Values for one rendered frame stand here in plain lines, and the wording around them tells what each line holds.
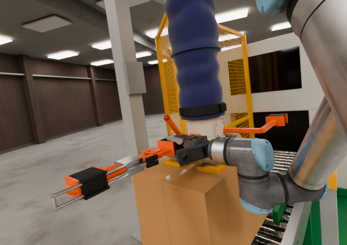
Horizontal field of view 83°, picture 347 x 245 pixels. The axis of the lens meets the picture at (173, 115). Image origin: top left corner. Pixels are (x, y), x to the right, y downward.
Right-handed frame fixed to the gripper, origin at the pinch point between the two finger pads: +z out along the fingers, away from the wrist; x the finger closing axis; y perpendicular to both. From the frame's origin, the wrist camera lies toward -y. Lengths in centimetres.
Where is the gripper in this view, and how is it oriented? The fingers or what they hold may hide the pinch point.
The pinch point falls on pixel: (168, 147)
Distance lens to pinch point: 78.7
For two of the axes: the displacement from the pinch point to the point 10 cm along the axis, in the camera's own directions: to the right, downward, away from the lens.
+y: 6.4, -1.5, 7.5
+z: -7.6, 0.3, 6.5
